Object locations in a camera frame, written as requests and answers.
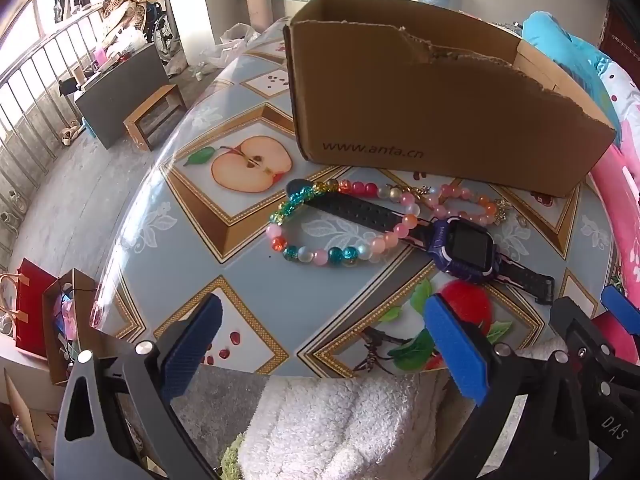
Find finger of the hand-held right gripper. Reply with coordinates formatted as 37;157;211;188
549;296;640;480
601;285;640;336

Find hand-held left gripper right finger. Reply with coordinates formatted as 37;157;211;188
422;292;595;480

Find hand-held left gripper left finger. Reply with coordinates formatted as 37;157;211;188
54;292;226;480

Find purple smartwatch black strap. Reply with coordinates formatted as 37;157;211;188
286;178;557;306

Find multicolour bead bracelet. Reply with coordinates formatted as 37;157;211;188
266;178;421;267

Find pink bead bracelet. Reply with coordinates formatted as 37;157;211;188
415;183;512;227

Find brown cardboard box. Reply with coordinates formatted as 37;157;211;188
282;0;618;198

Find green fuzzy cloth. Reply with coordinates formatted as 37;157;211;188
219;435;247;480

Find pink blanket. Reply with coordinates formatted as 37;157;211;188
585;55;640;361

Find brown paper bag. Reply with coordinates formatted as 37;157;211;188
42;268;131;386

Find white fluffy cloth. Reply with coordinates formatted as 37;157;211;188
220;335;568;480

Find red paper bag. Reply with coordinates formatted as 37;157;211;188
0;259;61;358

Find brown cardboard carton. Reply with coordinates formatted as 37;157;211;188
2;367;63;480

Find white shoes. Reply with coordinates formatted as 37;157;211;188
0;190;26;222

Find beige slippers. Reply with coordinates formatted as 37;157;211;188
60;120;83;148

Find wooden stool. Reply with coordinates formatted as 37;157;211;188
123;83;187;152

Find grey cabinet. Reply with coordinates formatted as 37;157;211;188
75;42;168;150

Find dark red door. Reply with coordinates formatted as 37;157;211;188
597;0;640;71

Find blue pillow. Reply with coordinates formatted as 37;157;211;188
522;10;623;146

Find metal railing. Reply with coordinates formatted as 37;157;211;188
0;2;108;271

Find white plastic bag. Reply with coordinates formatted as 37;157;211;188
105;27;146;56
202;22;261;68

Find wheelchair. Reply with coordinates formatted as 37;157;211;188
145;0;181;63

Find beige clothes pile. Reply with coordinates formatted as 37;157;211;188
102;0;163;36

